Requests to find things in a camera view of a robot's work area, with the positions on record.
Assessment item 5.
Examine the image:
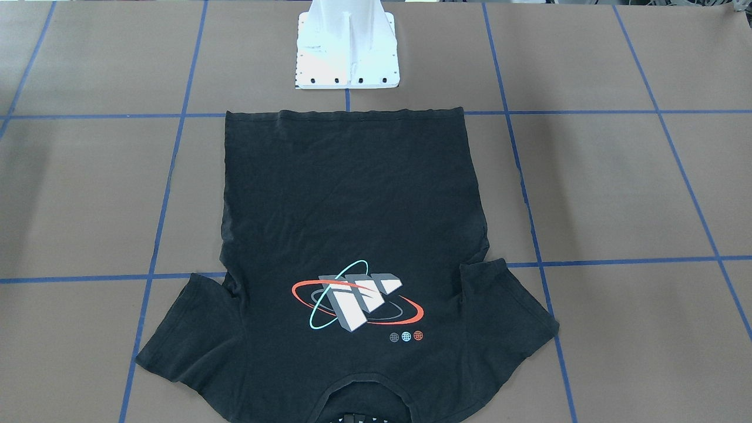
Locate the black graphic t-shirt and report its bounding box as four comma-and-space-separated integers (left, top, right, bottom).
135, 108, 559, 422

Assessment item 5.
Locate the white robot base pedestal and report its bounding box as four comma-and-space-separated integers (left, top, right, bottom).
294, 1, 401, 89

